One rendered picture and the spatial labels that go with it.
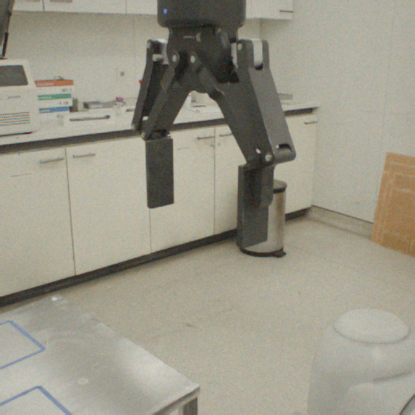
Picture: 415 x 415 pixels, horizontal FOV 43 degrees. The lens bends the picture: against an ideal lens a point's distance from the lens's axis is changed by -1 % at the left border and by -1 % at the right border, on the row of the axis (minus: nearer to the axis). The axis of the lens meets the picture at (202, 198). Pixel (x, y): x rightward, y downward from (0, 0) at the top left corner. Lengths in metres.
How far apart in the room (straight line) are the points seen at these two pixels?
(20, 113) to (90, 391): 2.01
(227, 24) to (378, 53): 3.38
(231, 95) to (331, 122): 3.61
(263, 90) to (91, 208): 2.61
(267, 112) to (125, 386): 0.60
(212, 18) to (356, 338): 0.49
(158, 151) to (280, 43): 3.84
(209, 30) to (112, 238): 2.72
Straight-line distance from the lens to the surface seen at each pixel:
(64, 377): 0.94
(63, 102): 3.26
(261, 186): 0.42
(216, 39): 0.44
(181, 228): 3.39
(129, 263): 3.30
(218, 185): 3.50
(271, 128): 0.40
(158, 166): 0.53
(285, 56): 4.31
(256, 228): 0.44
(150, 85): 0.52
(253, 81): 0.41
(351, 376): 0.76
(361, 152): 3.91
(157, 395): 0.88
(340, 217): 4.12
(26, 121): 2.76
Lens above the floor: 1.35
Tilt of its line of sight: 17 degrees down
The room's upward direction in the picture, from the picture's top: straight up
